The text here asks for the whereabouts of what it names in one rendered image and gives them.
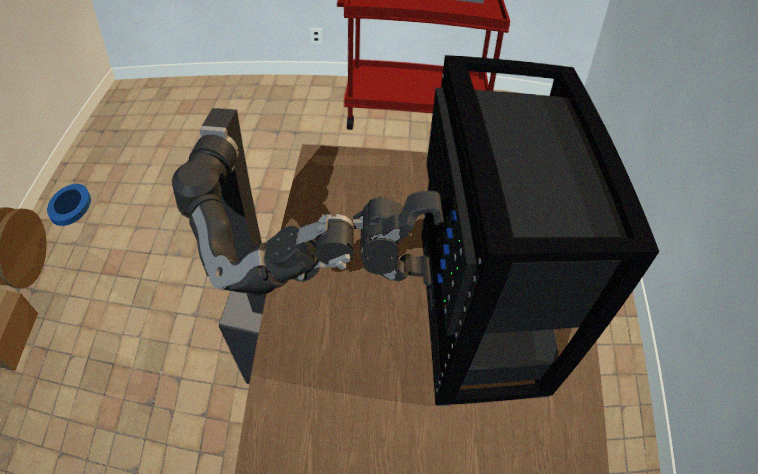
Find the black server rack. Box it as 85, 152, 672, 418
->
422, 55, 660, 406

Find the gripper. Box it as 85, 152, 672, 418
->
350, 191, 444, 286

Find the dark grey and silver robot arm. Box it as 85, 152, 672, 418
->
172, 126, 354, 295

